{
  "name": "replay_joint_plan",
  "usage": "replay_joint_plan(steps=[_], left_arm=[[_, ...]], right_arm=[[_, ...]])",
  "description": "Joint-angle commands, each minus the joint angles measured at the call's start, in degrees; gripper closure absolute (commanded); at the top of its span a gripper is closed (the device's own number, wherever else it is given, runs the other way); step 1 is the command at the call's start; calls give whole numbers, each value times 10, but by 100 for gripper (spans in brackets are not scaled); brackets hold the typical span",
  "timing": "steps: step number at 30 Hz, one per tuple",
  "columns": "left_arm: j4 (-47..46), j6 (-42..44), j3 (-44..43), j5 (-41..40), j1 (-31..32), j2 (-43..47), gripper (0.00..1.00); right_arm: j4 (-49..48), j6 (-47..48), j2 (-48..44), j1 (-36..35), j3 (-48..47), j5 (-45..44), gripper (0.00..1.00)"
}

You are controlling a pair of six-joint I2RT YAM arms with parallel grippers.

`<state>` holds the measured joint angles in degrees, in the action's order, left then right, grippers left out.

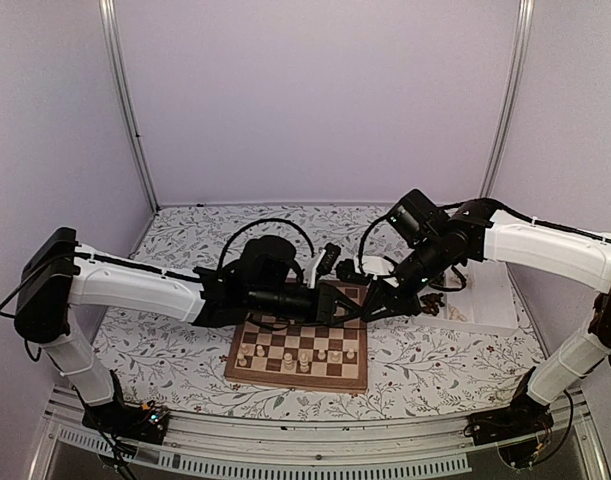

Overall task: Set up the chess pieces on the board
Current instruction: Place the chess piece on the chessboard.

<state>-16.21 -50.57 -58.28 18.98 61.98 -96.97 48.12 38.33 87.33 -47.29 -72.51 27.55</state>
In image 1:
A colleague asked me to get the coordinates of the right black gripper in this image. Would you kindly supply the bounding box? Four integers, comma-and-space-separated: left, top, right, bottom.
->
361, 235, 450, 323

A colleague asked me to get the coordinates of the light king piece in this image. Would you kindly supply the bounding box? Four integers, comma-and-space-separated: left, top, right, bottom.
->
298, 352, 310, 373

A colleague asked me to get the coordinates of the light queen piece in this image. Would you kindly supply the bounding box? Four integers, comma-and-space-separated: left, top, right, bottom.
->
283, 353, 294, 370

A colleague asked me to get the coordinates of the wooden chess board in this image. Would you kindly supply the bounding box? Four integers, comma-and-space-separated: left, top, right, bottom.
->
223, 279, 370, 393

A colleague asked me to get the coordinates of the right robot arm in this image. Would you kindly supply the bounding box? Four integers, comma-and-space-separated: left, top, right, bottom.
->
354, 189, 611, 436

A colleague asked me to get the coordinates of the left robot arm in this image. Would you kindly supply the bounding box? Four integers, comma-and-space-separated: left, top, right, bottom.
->
0, 227, 360, 434

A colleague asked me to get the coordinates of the pile of dark chess pieces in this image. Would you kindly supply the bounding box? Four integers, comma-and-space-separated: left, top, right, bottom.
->
419, 293, 445, 317

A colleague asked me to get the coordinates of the pile of light chess pieces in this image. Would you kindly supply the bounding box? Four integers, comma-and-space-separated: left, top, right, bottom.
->
445, 271, 473, 323

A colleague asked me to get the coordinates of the floral patterned table mat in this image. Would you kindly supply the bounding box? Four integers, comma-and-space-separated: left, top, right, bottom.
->
90, 206, 547, 427

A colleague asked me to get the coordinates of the white plastic tray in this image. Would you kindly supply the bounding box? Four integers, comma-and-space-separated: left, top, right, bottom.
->
412, 261, 518, 336

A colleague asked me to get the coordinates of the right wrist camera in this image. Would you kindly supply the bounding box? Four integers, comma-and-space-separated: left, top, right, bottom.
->
335, 256, 399, 288

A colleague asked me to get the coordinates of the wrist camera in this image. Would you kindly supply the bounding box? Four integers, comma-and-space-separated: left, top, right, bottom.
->
304, 243, 341, 289
335, 256, 399, 288

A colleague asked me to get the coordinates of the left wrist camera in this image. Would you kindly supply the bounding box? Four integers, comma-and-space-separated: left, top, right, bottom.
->
304, 243, 341, 289

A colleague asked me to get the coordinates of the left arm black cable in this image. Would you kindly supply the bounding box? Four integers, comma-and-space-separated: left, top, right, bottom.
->
217, 217, 319, 271

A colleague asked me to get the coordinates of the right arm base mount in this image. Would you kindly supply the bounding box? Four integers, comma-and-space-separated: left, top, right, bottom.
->
463, 397, 554, 469

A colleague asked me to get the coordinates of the front aluminium rail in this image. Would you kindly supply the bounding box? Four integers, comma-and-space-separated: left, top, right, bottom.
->
28, 388, 611, 479

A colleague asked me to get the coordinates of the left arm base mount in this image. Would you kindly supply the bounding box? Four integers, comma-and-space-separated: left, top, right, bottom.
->
83, 401, 170, 445

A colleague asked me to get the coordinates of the right aluminium frame post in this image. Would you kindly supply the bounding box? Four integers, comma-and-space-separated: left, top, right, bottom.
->
478, 0, 535, 197

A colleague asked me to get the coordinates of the aluminium frame post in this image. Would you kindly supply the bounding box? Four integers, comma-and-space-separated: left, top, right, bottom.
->
99, 0, 160, 213
478, 0, 535, 197

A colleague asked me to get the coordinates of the left aluminium frame post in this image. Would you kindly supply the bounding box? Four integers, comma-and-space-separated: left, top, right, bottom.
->
99, 0, 160, 213

